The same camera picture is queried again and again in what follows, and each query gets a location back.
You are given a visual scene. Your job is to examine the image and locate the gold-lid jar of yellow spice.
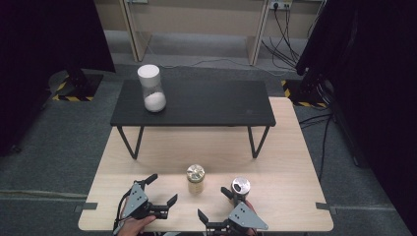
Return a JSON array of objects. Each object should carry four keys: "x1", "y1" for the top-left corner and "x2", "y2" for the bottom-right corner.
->
[{"x1": 186, "y1": 163, "x2": 207, "y2": 195}]

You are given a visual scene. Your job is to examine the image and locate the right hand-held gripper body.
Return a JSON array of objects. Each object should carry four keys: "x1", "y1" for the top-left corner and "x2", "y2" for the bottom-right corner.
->
[{"x1": 205, "y1": 201, "x2": 269, "y2": 236}]

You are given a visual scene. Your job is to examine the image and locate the black power cables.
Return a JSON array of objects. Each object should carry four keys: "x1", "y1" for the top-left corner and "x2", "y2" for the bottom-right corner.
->
[{"x1": 261, "y1": 6, "x2": 301, "y2": 72}]

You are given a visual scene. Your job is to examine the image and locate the person's left hand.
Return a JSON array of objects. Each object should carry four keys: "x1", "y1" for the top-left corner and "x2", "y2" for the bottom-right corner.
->
[{"x1": 117, "y1": 214, "x2": 157, "y2": 236}]

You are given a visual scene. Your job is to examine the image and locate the left hand-held gripper cable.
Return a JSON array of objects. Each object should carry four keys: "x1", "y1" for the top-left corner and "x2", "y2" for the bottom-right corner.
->
[{"x1": 112, "y1": 189, "x2": 133, "y2": 236}]

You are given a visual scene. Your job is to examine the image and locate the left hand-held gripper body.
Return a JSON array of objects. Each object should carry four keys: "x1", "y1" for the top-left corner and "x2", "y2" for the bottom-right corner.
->
[{"x1": 122, "y1": 182, "x2": 170, "y2": 220}]

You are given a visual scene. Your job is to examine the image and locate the grey tape strip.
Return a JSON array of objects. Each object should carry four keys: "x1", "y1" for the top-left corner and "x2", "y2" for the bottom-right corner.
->
[
  {"x1": 316, "y1": 202, "x2": 338, "y2": 215},
  {"x1": 74, "y1": 202, "x2": 98, "y2": 213}
]

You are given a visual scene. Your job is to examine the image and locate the white-lid jar of white powder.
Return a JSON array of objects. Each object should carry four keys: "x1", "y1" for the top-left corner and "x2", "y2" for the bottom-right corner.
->
[{"x1": 137, "y1": 64, "x2": 167, "y2": 113}]

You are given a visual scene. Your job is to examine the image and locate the black floor cables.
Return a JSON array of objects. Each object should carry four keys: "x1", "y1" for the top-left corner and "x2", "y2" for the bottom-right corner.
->
[{"x1": 298, "y1": 82, "x2": 336, "y2": 183}]

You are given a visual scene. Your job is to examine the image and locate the black stand base, striped tape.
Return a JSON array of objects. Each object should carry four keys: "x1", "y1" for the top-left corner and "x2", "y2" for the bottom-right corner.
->
[
  {"x1": 280, "y1": 73, "x2": 328, "y2": 108},
  {"x1": 48, "y1": 68, "x2": 104, "y2": 102}
]

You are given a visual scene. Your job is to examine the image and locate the silver-lid jar of brown spice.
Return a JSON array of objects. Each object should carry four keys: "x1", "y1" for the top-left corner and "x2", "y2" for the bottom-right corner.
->
[{"x1": 230, "y1": 176, "x2": 252, "y2": 206}]

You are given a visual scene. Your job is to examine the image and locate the black shelf rack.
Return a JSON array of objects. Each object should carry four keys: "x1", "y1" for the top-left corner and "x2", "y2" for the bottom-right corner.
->
[{"x1": 109, "y1": 79, "x2": 277, "y2": 160}]

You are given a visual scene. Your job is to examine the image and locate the black curtain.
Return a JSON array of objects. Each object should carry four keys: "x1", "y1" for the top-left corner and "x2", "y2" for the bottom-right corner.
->
[
  {"x1": 294, "y1": 0, "x2": 417, "y2": 235},
  {"x1": 0, "y1": 0, "x2": 116, "y2": 156}
]

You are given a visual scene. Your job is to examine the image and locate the beige wooden desk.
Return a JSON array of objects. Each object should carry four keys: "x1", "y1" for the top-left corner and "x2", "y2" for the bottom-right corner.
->
[{"x1": 93, "y1": 0, "x2": 326, "y2": 66}]

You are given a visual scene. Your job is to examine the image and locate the person's right hand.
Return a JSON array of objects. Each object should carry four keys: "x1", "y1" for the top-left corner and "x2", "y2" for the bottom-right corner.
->
[{"x1": 244, "y1": 199, "x2": 259, "y2": 214}]

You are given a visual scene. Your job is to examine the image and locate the white cable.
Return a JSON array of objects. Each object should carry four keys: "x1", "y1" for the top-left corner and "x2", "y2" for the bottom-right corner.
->
[{"x1": 139, "y1": 30, "x2": 296, "y2": 78}]

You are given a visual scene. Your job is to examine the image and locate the white wall socket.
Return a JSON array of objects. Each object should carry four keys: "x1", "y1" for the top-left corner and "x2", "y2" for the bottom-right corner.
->
[{"x1": 268, "y1": 0, "x2": 293, "y2": 10}]

